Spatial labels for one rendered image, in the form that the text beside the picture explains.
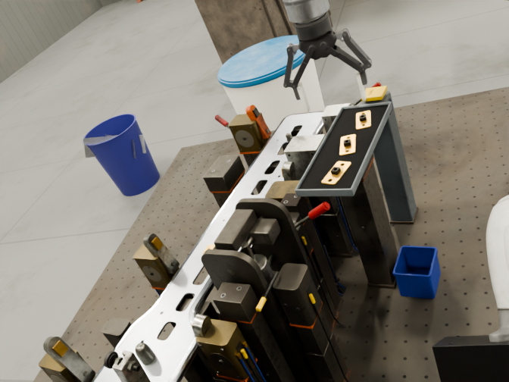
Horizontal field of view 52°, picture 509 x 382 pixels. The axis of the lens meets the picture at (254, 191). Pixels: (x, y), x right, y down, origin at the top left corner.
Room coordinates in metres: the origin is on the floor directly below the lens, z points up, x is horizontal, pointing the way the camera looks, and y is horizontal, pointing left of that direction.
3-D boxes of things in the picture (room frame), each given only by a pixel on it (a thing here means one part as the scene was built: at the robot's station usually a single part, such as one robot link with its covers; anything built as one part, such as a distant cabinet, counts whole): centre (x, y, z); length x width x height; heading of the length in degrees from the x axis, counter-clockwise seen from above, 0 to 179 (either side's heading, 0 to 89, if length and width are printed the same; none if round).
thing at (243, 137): (1.70, -0.06, 0.88); 0.14 x 0.09 x 0.36; 51
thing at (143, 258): (1.18, 0.34, 0.87); 0.12 x 0.07 x 0.35; 51
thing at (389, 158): (1.29, -0.41, 0.92); 0.08 x 0.08 x 0.44; 51
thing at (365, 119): (1.16, -0.33, 1.17); 0.08 x 0.04 x 0.01; 157
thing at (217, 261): (0.91, 0.05, 0.94); 0.18 x 0.13 x 0.49; 141
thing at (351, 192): (1.08, -0.25, 1.16); 0.37 x 0.14 x 0.02; 141
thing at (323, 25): (1.08, -0.25, 1.44); 0.08 x 0.07 x 0.09; 65
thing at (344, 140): (1.08, -0.25, 1.17); 0.08 x 0.04 x 0.01; 156
